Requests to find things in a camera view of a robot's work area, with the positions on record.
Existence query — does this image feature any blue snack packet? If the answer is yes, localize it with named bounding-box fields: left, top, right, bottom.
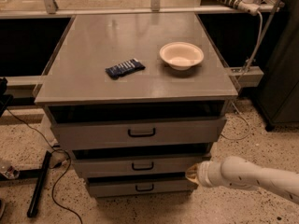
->
left=105, top=59, right=145, bottom=79

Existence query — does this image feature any white paper bowl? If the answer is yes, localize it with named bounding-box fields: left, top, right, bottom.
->
left=159, top=42, right=205, bottom=71

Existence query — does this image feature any clear plastic bottle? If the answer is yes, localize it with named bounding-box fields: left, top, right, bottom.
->
left=0, top=160, right=20, bottom=180

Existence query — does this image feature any grey bottom drawer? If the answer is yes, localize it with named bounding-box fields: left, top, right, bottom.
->
left=86, top=172, right=197, bottom=197

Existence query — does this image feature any black floor cable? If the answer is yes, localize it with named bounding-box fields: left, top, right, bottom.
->
left=6, top=107, right=84, bottom=224

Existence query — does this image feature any black metal floor bar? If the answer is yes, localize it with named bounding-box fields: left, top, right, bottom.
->
left=27, top=151, right=51, bottom=218

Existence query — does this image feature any grey drawer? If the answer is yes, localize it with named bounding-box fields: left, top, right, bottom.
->
left=51, top=117, right=226, bottom=150
left=73, top=143, right=212, bottom=178
left=86, top=172, right=197, bottom=197

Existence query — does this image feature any white power strip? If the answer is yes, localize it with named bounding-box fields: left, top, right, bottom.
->
left=217, top=0, right=259, bottom=16

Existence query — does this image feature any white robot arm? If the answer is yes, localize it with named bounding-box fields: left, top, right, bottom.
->
left=185, top=156, right=299, bottom=204

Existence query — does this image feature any dark grey cabinet right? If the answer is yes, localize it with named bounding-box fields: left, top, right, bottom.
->
left=254, top=0, right=299, bottom=132

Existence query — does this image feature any grey top drawer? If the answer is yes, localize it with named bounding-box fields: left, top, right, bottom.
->
left=51, top=117, right=226, bottom=150

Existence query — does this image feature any black device left edge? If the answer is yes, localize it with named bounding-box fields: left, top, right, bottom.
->
left=0, top=77, right=13, bottom=117

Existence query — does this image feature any grey drawer cabinet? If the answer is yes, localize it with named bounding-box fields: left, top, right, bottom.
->
left=33, top=12, right=240, bottom=201

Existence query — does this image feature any white power cable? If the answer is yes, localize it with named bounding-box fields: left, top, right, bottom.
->
left=239, top=11, right=264, bottom=79

